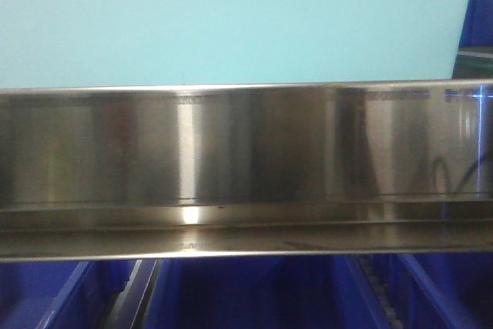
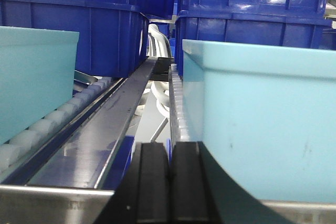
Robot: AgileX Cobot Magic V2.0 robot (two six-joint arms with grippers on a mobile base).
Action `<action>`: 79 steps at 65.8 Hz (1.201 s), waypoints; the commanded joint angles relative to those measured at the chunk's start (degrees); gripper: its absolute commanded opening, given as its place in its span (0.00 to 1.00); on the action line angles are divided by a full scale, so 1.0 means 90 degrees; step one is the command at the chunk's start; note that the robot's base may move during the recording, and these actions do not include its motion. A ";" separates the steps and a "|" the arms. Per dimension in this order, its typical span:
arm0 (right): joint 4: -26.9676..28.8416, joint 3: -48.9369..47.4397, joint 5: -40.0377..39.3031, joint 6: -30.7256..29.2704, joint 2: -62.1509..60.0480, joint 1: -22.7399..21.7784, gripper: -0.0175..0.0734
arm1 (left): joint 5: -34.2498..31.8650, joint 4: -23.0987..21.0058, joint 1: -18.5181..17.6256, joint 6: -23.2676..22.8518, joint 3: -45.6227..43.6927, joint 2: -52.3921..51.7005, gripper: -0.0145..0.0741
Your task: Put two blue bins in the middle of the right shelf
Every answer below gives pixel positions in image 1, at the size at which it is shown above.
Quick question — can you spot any stainless steel shelf rail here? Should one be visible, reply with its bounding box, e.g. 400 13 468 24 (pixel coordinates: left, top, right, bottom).
1 79 492 262

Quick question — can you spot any light blue plastic bin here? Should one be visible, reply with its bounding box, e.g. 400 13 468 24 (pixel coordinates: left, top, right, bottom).
1 0 468 88

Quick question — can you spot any blue bin lower centre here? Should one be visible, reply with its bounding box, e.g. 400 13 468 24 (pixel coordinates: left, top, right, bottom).
144 255 390 328

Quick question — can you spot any white roller track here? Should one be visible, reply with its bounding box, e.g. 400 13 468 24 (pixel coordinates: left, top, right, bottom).
357 255 404 329

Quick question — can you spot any blue bin upper right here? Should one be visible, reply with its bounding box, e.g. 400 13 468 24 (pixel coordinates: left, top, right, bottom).
453 0 492 79

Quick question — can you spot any blue bin lower left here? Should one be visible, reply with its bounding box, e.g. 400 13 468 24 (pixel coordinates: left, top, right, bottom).
1 260 136 328

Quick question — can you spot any blue bin lower right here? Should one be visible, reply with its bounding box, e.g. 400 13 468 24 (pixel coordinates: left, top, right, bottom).
388 253 492 328

